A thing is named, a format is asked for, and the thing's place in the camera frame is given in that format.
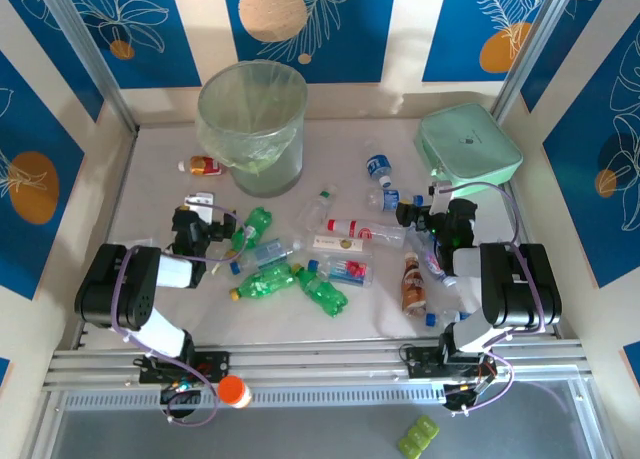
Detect green bottle yellow cap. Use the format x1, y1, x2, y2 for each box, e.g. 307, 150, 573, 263
228, 262, 297, 303
223, 206, 275, 260
291, 262, 350, 320

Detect pale blue label bottle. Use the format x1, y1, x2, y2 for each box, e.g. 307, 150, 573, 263
228, 237, 297, 276

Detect blue label white cap bottle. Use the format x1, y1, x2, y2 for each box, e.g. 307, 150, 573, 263
363, 138, 395, 189

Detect brown coffee drink bottle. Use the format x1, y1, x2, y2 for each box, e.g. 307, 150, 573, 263
399, 251, 428, 320

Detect small red label bottle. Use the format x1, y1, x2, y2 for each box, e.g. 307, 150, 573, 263
176, 155, 226, 178

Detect clear bottle blue red contents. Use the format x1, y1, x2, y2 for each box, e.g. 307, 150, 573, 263
307, 257, 376, 288

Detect clear bottle green neck band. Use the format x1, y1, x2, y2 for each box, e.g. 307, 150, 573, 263
298, 184, 340, 230

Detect blue cap clear water bottle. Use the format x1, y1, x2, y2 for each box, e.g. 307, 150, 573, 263
424, 308, 471, 328

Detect mesh waste bin with bag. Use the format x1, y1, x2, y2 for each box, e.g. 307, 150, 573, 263
196, 60, 309, 176

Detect small blue cap water bottle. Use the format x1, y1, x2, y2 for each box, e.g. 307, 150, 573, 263
367, 187, 426, 214

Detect small clear bottle white cap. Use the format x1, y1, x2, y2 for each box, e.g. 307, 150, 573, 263
207, 251, 236, 280

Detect red cap white label bottle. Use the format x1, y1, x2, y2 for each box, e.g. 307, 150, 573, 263
326, 217, 409, 248

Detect square clear bottle beige label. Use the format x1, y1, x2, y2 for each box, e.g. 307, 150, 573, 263
291, 233, 375, 261

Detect mint green zip case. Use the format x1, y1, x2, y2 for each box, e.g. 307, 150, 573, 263
413, 102, 525, 199

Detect orange lid jar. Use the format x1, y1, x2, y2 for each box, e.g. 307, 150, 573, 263
217, 374, 254, 410

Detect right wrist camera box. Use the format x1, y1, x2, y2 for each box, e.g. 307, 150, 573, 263
429, 180, 452, 215

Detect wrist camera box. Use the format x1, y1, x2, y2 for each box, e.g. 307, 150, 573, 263
429, 180, 452, 215
183, 191, 217, 221

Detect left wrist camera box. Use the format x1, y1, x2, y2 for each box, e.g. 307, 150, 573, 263
183, 191, 217, 221

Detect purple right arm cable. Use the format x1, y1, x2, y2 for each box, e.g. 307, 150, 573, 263
442, 181, 547, 416

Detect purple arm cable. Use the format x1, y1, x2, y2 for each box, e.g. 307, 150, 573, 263
442, 181, 547, 416
110, 203, 247, 426

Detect wire mesh waste bin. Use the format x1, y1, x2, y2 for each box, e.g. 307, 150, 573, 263
197, 60, 309, 199

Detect aluminium side rail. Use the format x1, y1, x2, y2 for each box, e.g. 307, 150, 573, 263
69, 126, 140, 350

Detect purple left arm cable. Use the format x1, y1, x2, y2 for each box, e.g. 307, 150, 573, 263
110, 203, 247, 426

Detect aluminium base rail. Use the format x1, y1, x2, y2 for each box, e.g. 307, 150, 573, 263
42, 336, 594, 393

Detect aluminium frame post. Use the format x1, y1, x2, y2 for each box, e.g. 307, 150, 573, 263
34, 0, 140, 134
491, 0, 574, 123

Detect grey slotted cable duct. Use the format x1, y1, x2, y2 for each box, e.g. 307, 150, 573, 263
58, 384, 449, 411

